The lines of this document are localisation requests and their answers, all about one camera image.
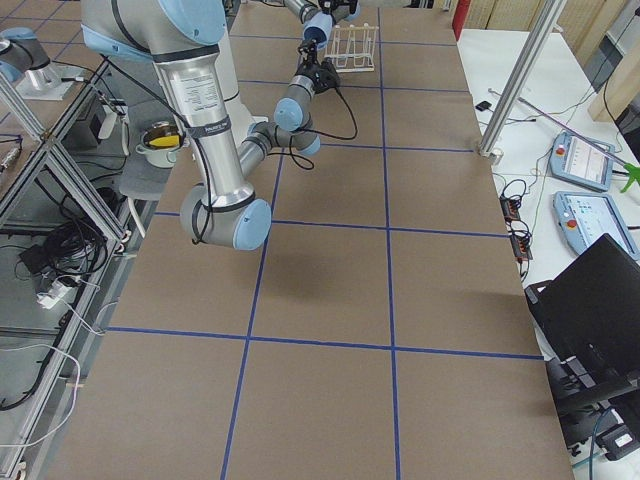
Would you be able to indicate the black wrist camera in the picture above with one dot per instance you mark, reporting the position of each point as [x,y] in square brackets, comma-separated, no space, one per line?
[328,76]

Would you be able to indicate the aluminium frame post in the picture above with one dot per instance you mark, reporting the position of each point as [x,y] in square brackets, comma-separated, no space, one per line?
[533,46]

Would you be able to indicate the white pot with corn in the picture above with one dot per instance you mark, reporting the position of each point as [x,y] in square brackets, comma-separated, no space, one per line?
[160,143]

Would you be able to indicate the black laptop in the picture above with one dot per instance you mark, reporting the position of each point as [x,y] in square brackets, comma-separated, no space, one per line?
[591,309]

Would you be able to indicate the lower blue teach pendant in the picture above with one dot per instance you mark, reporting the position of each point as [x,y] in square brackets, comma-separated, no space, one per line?
[584,217]

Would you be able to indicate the orange black usb hub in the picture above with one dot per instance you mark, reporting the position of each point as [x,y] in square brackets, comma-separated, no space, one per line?
[510,209]

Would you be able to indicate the grey office chair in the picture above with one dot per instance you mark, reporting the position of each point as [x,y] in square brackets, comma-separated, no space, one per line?
[142,181]

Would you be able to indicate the green handled reacher grabber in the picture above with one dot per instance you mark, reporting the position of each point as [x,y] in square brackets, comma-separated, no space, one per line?
[632,170]

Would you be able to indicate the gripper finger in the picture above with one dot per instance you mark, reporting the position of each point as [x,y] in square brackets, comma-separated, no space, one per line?
[304,48]
[312,51]

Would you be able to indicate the upper blue teach pendant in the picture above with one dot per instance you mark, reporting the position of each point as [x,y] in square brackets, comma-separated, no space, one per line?
[574,160]

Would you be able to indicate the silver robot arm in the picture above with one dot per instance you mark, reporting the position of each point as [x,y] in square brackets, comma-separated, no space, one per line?
[183,41]
[318,19]

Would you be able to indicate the small black device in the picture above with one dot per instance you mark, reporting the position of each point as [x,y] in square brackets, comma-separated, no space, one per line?
[483,105]

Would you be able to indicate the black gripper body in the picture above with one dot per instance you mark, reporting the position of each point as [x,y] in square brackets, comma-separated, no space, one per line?
[306,67]
[333,4]

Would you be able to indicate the blue teach pendant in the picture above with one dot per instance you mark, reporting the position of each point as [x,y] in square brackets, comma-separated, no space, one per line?
[584,217]
[574,160]

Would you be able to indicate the white wire cup rack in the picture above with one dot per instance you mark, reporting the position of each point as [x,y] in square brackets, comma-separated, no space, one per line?
[351,48]

